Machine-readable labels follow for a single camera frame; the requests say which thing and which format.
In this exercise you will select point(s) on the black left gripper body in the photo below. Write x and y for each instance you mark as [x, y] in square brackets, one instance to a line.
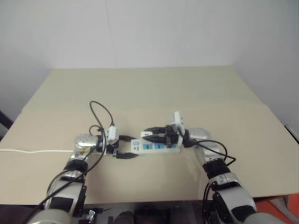
[111, 145]

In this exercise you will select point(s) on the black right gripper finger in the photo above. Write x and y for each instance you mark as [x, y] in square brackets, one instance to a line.
[155, 138]
[155, 129]

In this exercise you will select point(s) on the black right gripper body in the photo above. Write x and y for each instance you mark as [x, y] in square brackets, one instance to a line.
[171, 137]

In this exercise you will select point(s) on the white charger plug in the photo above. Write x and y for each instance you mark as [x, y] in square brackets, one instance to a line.
[146, 134]

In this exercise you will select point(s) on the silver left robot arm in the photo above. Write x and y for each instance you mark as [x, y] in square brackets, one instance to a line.
[67, 193]

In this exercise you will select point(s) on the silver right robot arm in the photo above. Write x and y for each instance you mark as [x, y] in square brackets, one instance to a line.
[233, 198]

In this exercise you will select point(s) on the white power strip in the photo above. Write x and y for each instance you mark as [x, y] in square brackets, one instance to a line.
[151, 148]

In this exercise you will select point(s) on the white plug adapter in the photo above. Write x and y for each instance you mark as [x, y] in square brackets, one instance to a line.
[176, 120]

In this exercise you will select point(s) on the dark rounded lump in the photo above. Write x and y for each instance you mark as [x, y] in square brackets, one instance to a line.
[125, 217]

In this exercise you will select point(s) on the black flat platform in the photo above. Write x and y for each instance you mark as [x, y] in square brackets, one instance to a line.
[163, 212]

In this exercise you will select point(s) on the small silver metal clamp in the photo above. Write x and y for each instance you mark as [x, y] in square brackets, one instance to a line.
[91, 215]

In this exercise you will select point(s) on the dark slanted bar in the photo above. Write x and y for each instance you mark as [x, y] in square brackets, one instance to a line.
[5, 122]

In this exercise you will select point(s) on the orange object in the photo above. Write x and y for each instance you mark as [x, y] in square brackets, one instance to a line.
[280, 210]

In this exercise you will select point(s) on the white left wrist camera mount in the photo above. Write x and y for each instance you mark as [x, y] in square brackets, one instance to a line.
[111, 133]

